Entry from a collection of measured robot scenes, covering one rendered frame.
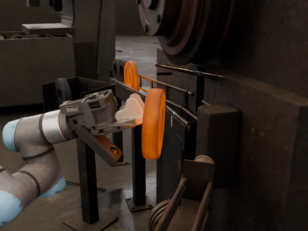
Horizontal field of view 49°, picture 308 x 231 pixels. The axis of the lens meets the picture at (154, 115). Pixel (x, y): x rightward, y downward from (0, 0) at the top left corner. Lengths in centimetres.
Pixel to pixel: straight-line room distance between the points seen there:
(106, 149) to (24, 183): 18
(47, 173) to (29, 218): 115
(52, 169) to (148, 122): 28
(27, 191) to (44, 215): 120
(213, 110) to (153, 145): 29
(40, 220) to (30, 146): 114
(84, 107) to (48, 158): 17
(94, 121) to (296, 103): 44
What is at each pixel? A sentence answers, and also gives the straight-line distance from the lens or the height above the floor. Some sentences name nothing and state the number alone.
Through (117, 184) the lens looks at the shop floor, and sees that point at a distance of 215.
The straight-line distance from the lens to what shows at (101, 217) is 187.
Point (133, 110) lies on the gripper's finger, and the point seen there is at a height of 86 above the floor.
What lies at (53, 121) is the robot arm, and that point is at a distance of 78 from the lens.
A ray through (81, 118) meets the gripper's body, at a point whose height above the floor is 83.
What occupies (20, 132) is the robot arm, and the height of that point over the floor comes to 80.
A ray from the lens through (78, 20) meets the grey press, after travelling 393.
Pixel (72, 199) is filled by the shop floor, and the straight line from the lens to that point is 206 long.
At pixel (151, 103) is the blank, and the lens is 68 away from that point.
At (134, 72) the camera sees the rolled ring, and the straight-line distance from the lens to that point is 177.
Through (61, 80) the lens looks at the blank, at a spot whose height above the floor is 75.
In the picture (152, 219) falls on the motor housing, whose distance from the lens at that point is 100.
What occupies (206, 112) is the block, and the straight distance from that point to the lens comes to 92.
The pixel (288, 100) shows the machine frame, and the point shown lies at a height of 87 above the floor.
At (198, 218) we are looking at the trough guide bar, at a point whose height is 69.
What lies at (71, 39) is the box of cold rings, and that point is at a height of 72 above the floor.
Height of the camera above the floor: 108
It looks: 19 degrees down
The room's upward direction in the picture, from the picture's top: straight up
